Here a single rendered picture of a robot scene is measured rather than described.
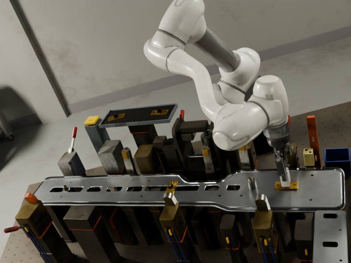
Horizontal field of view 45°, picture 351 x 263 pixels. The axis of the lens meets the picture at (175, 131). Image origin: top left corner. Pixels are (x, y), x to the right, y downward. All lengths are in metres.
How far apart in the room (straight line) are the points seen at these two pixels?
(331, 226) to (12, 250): 1.59
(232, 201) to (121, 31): 3.29
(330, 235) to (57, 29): 3.83
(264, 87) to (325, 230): 0.50
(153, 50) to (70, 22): 3.02
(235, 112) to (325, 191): 0.49
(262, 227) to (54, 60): 3.79
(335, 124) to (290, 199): 0.94
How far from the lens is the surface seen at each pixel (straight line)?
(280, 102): 1.38
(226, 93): 2.21
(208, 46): 1.92
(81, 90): 5.00
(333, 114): 2.54
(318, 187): 1.64
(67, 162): 2.12
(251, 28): 4.77
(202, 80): 1.53
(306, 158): 1.70
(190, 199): 1.70
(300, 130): 2.45
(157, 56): 1.72
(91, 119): 2.17
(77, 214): 1.83
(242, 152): 1.76
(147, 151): 1.91
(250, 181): 1.64
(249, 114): 1.32
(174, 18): 1.74
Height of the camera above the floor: 2.11
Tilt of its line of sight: 31 degrees down
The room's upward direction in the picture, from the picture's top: 19 degrees counter-clockwise
